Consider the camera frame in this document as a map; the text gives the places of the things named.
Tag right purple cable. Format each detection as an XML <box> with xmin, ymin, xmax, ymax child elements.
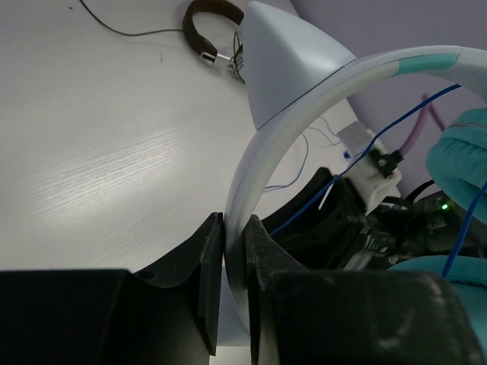
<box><xmin>399</xmin><ymin>94</ymin><xmax>446</xmax><ymax>155</ymax></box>

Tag brown silver headphones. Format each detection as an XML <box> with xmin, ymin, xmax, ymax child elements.
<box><xmin>182</xmin><ymin>0</ymin><xmax>247</xmax><ymax>71</ymax></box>

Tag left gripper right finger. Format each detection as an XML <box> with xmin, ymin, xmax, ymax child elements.
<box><xmin>245</xmin><ymin>217</ymin><xmax>486</xmax><ymax>364</ymax></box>

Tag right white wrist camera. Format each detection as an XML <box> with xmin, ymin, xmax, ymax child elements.
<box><xmin>337</xmin><ymin>121</ymin><xmax>402</xmax><ymax>215</ymax></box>

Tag black headphone cable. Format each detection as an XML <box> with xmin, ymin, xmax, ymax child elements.
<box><xmin>78</xmin><ymin>0</ymin><xmax>187</xmax><ymax>38</ymax></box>

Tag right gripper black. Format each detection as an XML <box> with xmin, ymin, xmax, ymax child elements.
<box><xmin>262</xmin><ymin>167</ymin><xmax>463</xmax><ymax>271</ymax></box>

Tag teal cat-ear headphones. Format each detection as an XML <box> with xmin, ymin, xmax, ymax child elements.
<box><xmin>224</xmin><ymin>1</ymin><xmax>486</xmax><ymax>332</ymax></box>

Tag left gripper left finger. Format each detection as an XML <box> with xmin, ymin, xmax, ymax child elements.
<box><xmin>1</xmin><ymin>213</ymin><xmax>224</xmax><ymax>364</ymax></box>

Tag blue headphone cable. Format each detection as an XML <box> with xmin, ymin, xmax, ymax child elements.
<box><xmin>266</xmin><ymin>84</ymin><xmax>487</xmax><ymax>278</ymax></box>

